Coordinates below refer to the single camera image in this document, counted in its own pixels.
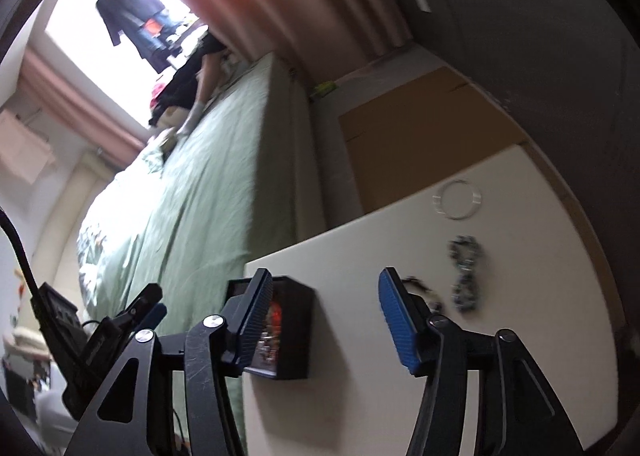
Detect dark beaded bracelet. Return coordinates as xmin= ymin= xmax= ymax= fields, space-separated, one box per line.
xmin=401 ymin=277 xmax=446 ymax=313

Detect black jewelry box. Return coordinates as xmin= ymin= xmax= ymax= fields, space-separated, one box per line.
xmin=226 ymin=275 xmax=316 ymax=382

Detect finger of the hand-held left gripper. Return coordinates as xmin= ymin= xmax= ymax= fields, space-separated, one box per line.
xmin=117 ymin=284 xmax=164 ymax=324
xmin=135 ymin=302 xmax=167 ymax=332

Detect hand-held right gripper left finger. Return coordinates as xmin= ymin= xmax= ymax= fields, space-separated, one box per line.
xmin=70 ymin=267 xmax=273 ymax=456

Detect green bed blanket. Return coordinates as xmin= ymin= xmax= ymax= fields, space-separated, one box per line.
xmin=77 ymin=53 xmax=321 ymax=456

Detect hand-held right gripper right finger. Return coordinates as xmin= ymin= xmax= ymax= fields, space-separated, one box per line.
xmin=378 ymin=266 xmax=586 ymax=456

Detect grey beaded bracelet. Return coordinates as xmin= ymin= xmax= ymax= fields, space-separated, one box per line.
xmin=446 ymin=234 xmax=483 ymax=313

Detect hanging dark clothes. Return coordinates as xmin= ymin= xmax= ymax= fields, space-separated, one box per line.
xmin=95 ymin=0 xmax=181 ymax=74

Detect narrow pink curtain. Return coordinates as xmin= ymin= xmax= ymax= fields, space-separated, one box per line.
xmin=20 ymin=48 xmax=151 ymax=164

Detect dark clothes pile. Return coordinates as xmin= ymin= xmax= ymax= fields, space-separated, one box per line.
xmin=148 ymin=81 xmax=173 ymax=127

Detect beige bed base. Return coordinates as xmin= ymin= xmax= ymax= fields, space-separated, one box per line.
xmin=250 ymin=53 xmax=363 ymax=277

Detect silver bangle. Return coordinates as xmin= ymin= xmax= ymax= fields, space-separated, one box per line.
xmin=434 ymin=179 xmax=484 ymax=221

